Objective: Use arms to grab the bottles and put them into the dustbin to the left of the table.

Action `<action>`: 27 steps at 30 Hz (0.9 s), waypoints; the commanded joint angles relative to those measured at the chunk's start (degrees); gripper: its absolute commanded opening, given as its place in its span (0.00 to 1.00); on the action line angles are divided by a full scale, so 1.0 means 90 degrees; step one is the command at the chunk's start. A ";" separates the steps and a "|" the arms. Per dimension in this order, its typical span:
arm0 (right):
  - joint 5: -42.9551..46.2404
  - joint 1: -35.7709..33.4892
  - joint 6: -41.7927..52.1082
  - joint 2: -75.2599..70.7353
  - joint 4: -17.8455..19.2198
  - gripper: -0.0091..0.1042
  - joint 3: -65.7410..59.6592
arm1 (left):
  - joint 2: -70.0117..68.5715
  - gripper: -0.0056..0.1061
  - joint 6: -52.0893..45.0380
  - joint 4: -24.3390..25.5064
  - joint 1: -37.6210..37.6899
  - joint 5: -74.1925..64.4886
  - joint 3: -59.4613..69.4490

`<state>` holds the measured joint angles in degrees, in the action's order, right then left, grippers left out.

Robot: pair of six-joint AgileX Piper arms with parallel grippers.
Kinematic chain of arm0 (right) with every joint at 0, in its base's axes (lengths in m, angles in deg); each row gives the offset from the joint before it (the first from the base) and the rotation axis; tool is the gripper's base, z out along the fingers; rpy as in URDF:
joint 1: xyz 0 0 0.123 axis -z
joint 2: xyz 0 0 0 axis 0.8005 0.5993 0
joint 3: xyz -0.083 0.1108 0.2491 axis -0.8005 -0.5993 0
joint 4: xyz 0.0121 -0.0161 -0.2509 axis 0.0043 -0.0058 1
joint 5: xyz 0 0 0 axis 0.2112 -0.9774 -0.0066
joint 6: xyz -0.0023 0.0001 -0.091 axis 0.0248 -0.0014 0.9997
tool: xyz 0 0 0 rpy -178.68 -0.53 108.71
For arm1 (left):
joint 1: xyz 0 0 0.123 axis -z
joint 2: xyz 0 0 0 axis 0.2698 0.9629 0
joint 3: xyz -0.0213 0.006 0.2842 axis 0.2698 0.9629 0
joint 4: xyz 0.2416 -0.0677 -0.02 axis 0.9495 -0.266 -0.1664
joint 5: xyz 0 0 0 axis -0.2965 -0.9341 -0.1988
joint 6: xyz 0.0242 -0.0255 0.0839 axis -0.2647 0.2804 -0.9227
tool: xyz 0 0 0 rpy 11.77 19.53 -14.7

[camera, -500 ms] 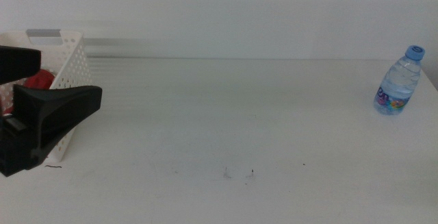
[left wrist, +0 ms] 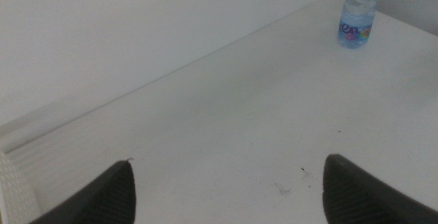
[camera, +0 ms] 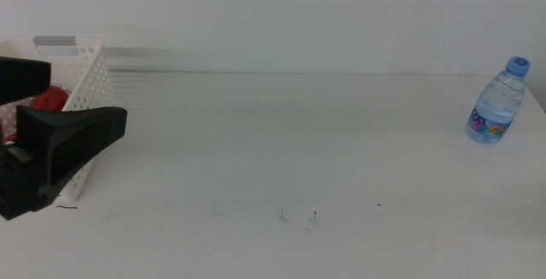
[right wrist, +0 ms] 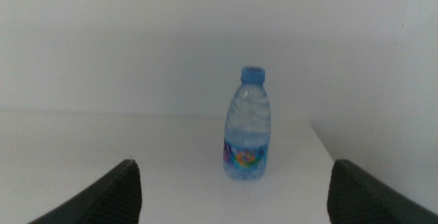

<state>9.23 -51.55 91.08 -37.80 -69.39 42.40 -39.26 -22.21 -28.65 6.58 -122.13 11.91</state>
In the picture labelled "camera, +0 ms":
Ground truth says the red soda can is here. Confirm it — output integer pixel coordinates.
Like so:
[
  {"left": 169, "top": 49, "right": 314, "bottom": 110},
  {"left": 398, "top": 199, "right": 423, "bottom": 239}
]
[{"left": 28, "top": 85, "right": 71, "bottom": 113}]

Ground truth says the clear water bottle blue cap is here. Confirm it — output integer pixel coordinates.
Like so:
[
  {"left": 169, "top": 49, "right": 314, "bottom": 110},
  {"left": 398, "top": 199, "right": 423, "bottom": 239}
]
[{"left": 465, "top": 55, "right": 532, "bottom": 145}]

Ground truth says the white perforated plastic basket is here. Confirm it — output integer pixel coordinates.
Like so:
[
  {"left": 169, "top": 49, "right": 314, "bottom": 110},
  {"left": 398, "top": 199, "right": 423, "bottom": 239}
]
[{"left": 0, "top": 36, "right": 117, "bottom": 203}]

